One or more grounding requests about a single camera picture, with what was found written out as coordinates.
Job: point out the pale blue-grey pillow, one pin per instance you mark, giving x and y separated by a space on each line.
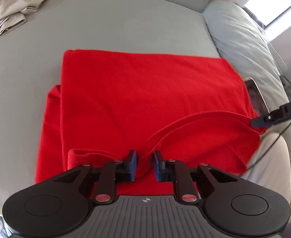
242 44

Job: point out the white cloth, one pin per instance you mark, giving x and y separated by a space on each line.
9 14

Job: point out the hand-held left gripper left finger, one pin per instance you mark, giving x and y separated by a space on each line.
133 164

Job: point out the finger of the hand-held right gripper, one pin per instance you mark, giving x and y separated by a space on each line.
262 121

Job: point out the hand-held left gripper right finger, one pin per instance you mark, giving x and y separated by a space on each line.
157 164

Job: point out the red sweater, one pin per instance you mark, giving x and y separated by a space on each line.
140 99

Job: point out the smartphone with silver edge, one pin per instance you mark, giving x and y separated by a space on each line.
258 96

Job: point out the beige cushion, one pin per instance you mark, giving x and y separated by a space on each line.
271 176

